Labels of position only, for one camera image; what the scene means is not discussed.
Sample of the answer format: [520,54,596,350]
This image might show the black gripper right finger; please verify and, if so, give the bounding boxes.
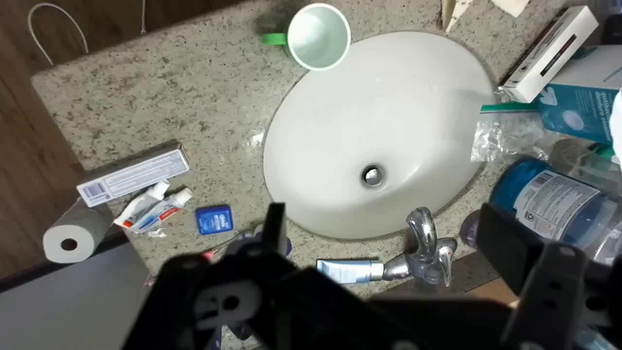
[473,199,622,350]

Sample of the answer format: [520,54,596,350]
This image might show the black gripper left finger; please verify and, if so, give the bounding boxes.
[122,199,403,350]

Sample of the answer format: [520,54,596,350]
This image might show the chrome faucet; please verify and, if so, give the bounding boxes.
[380,205,458,291]

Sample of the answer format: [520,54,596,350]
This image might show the green mug white inside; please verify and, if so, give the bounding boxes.
[260,1,353,73]

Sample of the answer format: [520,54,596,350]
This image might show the white oval sink basin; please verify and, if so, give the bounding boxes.
[260,28,495,240]

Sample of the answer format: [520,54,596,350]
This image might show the red toothbrush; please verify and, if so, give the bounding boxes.
[199,238,254,264]

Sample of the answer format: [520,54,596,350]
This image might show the blue dental floss case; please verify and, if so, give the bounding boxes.
[193,201,234,236]

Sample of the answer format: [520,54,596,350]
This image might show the blue mouthwash bottle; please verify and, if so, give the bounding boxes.
[487,157,622,267]

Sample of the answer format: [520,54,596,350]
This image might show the small clear plastic scrap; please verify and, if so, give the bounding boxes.
[246,127,267,151]

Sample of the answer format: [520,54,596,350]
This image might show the clear plastic zip bag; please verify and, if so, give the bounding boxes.
[469,98,559,162]

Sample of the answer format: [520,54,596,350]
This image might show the red white toothpaste tube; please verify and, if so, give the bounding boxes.
[112,180,193,236]

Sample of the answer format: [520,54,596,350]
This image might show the white teal open box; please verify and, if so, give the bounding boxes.
[534,42,622,145]

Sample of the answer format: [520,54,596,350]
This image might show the small long white box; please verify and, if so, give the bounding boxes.
[501,5,600,104]

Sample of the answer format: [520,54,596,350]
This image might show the white toilet paper roll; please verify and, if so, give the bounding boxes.
[40,203,116,265]

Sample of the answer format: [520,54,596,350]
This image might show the white cable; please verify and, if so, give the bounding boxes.
[24,0,90,65]

